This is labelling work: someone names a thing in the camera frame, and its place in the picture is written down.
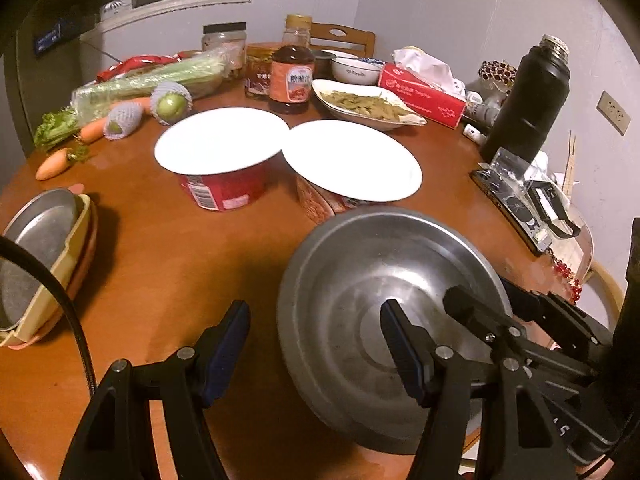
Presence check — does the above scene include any steel mixing bowl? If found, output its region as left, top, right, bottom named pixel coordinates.
left=275, top=204, right=514, bottom=456

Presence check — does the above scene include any metal pan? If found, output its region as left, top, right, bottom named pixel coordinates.
left=1, top=188, right=81, bottom=332

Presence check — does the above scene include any white plate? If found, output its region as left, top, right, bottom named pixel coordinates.
left=282, top=119, right=422, bottom=203
left=154, top=107, right=290, bottom=176

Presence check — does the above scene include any red instant noodle cup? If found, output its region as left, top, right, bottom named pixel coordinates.
left=179, top=162, right=269, bottom=212

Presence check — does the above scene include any black thermos flask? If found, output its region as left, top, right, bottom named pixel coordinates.
left=480, top=35, right=570, bottom=162

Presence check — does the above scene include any front carrot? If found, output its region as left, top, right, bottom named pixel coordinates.
left=35, top=144, right=89, bottom=181

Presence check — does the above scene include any carrot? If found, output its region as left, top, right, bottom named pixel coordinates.
left=35, top=144, right=89, bottom=181
left=76, top=117, right=107, bottom=144
left=110, top=96, right=152, bottom=115

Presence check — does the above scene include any red tissue box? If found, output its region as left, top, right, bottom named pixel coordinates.
left=378, top=46, right=466, bottom=129

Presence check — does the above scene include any middle carrot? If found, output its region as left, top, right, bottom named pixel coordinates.
left=76, top=117, right=107, bottom=144

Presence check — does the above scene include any foam-netted fruit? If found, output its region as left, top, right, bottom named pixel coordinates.
left=104, top=104, right=143, bottom=141

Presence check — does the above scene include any white dish of vegetables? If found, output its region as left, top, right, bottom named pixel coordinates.
left=312, top=79, right=427, bottom=132

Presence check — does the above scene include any green fruit in net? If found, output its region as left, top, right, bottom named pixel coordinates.
left=151, top=81, right=193, bottom=126

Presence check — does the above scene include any back carrot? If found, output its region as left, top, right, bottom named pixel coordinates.
left=110, top=96, right=152, bottom=115

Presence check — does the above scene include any bagged celery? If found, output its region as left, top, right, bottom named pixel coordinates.
left=32, top=47, right=232, bottom=151

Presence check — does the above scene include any white ceramic bowl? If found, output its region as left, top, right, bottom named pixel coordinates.
left=332, top=58, right=383, bottom=86

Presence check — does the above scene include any red snack bag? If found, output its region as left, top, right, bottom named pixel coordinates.
left=96, top=52, right=188, bottom=82

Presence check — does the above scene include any brown sauce bottle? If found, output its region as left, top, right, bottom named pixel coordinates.
left=269, top=14, right=314, bottom=115

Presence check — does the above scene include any dark metal bowl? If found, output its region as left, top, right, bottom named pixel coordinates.
left=311, top=49, right=334, bottom=79

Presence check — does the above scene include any red chili sauce jar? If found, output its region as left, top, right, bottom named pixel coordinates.
left=244, top=42, right=282, bottom=99

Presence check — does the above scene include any clear jar black lid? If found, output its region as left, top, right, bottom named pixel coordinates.
left=202, top=22, right=246, bottom=70

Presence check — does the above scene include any wooden chair back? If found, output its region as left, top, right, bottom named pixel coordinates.
left=310, top=22, right=376, bottom=58

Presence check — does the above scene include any grey refrigerator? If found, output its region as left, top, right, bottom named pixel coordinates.
left=3, top=0, right=102, bottom=154

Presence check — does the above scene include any wall power outlet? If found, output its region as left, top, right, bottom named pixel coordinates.
left=597, top=90, right=631, bottom=136

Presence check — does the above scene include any black cable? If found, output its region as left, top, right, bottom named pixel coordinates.
left=0, top=235, right=98, bottom=399

